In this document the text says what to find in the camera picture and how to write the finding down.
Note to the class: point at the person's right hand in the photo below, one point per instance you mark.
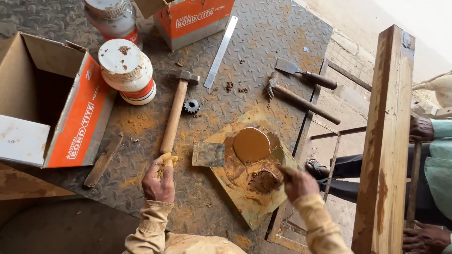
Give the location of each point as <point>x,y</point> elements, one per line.
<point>300,185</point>

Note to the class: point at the white jar with red label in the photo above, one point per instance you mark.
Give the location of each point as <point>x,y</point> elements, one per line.
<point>116,19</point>

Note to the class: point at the white bundle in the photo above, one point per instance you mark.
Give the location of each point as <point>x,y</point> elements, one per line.
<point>436,88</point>

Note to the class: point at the pale wooden blocks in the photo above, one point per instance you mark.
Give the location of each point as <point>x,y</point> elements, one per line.
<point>429,111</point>

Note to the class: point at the rusty metal rod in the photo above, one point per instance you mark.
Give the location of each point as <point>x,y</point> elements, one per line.
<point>413,183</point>

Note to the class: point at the square putty stained mixing board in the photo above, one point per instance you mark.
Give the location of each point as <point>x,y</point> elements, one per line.
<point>254,208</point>

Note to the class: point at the person's left hand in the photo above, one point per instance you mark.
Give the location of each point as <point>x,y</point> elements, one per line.
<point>157,187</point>

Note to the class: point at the person's right fingers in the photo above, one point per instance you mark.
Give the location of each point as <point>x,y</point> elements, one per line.
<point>286,171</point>

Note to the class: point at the dark brown sawdust heap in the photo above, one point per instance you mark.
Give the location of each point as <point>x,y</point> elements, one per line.
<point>264,181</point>

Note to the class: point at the white jar with stained lid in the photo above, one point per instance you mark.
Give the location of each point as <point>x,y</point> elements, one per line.
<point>130,76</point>

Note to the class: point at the person's beige shirt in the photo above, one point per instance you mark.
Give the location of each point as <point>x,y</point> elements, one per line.
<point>197,245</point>

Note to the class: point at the orange and grey cardboard box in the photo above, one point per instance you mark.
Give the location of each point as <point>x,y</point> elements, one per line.
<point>192,19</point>

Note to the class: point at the black metal gear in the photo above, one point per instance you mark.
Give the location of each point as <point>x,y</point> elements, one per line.
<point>191,105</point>

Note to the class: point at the rusty metal table frame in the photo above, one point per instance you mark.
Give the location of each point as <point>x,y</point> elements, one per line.
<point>319,148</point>

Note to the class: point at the flat dirty wooden stick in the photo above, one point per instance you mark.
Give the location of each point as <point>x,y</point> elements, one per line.
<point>103,161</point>

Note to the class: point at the flat metal scraper blade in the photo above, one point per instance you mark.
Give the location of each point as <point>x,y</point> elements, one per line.
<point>208,154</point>

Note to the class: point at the yellow putty lump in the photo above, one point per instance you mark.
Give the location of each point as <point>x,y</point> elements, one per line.
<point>166,158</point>

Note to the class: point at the upright wooden beam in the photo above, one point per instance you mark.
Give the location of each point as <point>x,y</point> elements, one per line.
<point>383,148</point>

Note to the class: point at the smooth brown putty puddle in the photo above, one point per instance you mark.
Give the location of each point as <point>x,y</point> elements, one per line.
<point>251,144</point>

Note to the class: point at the steel ruler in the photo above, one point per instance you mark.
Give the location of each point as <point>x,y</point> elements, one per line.
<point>220,53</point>

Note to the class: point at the open orange cardboard box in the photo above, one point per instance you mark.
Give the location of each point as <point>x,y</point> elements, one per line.
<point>70,116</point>

